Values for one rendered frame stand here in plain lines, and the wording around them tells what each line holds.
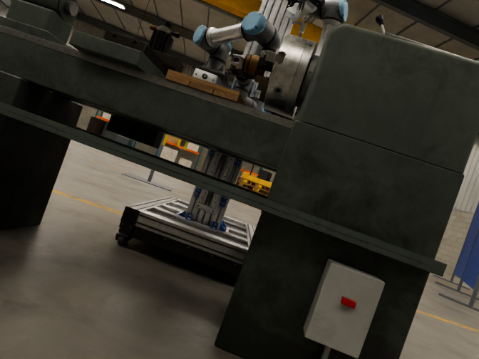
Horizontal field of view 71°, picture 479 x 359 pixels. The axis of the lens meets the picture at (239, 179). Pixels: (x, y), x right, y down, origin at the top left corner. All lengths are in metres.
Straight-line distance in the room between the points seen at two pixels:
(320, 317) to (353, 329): 0.11
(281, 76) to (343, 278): 0.76
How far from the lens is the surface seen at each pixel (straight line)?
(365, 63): 1.32
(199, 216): 2.28
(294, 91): 1.36
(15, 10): 1.98
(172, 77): 1.39
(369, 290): 1.20
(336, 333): 1.22
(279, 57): 1.38
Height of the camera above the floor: 0.59
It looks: level
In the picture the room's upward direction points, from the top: 20 degrees clockwise
